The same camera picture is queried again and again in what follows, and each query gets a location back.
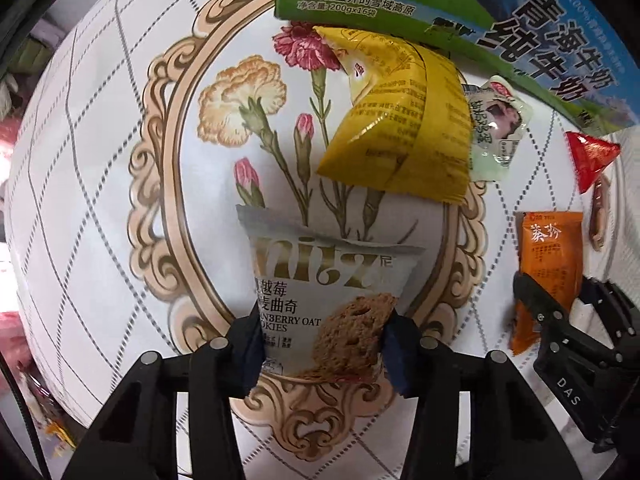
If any orange snack packet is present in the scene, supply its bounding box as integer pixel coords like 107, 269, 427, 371
509, 211, 585, 353

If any brown snack packet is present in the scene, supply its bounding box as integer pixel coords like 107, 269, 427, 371
589, 175, 611, 251

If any quilted floral mat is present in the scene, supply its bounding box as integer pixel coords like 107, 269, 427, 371
2, 0, 640, 480

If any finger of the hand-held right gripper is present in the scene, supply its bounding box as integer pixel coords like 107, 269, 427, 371
581, 276, 640, 347
514, 272, 622, 362

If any red triangular snack packet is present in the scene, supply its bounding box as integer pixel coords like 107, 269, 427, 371
565, 131, 622, 195

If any white cookie packet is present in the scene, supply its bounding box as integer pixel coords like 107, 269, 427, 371
236, 204, 426, 386

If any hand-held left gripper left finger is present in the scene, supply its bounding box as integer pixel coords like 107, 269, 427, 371
62, 310, 268, 480

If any small panda print packet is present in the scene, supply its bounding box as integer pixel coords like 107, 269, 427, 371
462, 75, 532, 181

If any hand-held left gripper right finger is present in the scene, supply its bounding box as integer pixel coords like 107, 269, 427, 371
382, 307, 571, 480

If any yellow snack packet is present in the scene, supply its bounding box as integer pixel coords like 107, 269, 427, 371
312, 25, 476, 206

